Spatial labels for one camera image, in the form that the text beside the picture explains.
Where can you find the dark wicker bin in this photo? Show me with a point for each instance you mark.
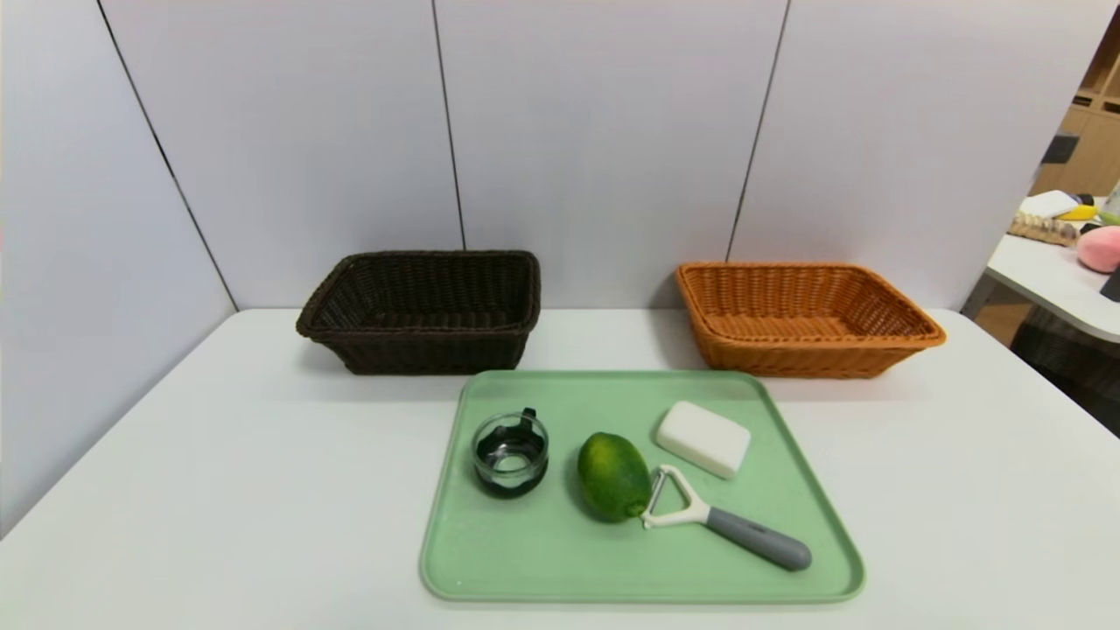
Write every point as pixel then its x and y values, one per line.
pixel 1076 367

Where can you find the dark brown wicker basket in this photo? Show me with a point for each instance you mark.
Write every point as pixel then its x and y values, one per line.
pixel 420 346

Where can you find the brown wooden rack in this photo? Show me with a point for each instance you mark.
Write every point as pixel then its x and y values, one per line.
pixel 1041 230

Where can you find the white soap bar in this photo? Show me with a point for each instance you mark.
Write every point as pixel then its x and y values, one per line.
pixel 704 437

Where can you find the green lime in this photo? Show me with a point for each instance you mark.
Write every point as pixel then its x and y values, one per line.
pixel 612 477

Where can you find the orange wicker basket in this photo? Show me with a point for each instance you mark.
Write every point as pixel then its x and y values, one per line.
pixel 805 354

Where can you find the light green plastic tray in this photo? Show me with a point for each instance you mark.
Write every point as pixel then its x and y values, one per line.
pixel 560 560

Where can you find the yellow toy banana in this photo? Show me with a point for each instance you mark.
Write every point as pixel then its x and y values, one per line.
pixel 1078 213

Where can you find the small black object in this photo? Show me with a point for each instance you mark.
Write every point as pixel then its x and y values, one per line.
pixel 1112 285

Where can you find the pink round plush toy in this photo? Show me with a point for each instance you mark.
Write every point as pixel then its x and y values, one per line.
pixel 1101 249

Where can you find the dark wall-mounted box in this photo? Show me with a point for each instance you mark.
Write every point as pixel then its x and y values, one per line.
pixel 1060 149

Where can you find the light wooden shelf unit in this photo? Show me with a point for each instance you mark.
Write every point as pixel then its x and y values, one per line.
pixel 1094 149

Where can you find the white side table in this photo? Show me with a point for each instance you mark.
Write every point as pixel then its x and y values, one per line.
pixel 1041 271

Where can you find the white flat box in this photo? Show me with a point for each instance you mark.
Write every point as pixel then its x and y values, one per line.
pixel 1048 203

